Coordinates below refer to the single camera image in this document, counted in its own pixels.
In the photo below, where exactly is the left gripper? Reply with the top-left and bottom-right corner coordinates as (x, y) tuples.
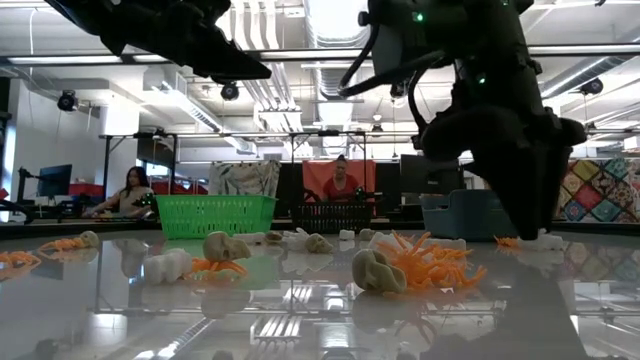
(44, 0), (274, 85)

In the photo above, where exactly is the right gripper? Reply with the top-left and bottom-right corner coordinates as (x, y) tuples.
(419, 107), (589, 241)

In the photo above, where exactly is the colourful patchwork quilt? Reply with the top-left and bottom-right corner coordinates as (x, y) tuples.
(557, 158), (640, 224)

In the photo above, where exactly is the teal plastic bin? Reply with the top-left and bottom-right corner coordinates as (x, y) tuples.
(419, 188), (519, 242)

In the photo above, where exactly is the black computer monitor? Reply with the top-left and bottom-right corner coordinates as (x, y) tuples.
(37, 163), (74, 199)
(399, 153), (466, 196)

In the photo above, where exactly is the leaf print cloth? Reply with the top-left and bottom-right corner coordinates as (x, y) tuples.
(208, 160), (282, 217)

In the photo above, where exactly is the black partition panel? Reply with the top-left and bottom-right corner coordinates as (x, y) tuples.
(375, 162), (401, 217)
(278, 162), (304, 219)

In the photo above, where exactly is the orange cloth backdrop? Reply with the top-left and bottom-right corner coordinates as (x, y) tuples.
(302, 159), (377, 204)

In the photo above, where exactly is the green plastic basket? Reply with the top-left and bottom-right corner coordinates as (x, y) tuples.
(154, 194), (278, 240)

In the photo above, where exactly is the person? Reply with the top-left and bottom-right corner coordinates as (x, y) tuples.
(322, 154), (361, 203)
(84, 166), (156, 219)

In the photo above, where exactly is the black plastic basket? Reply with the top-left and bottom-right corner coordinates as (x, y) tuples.
(291, 202), (375, 235)

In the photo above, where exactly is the black curved bar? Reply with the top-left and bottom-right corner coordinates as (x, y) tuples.
(0, 198), (39, 225)

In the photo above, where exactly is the black overhead frame beam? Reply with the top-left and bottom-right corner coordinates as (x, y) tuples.
(0, 43), (640, 67)

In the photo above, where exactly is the silver ventilation duct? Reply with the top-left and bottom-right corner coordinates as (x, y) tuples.
(303, 0), (375, 104)
(538, 52), (640, 100)

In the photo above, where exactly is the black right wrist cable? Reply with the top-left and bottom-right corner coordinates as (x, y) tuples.
(338, 28), (452, 137)

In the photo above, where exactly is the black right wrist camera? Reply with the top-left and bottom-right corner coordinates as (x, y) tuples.
(359, 7), (454, 77)

